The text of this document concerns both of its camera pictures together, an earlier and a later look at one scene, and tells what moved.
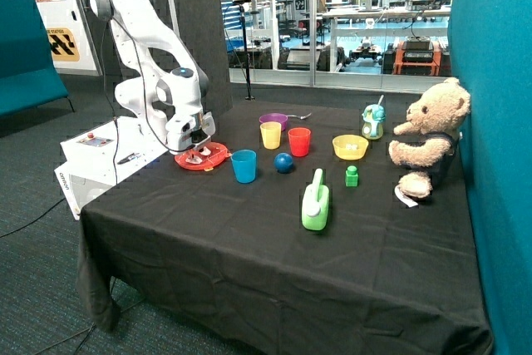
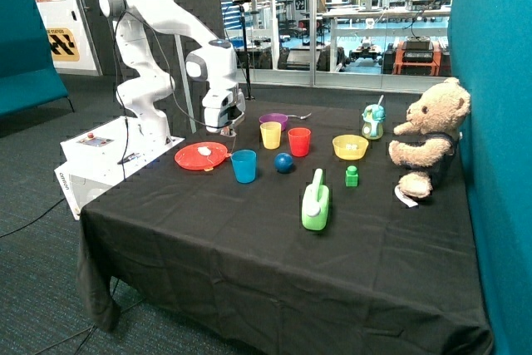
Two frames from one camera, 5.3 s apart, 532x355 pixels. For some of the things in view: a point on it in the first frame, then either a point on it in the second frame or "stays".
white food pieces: (205, 151) stays
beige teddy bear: (437, 115) stays
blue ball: (283, 162) stays
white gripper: (189, 132) → (224, 107)
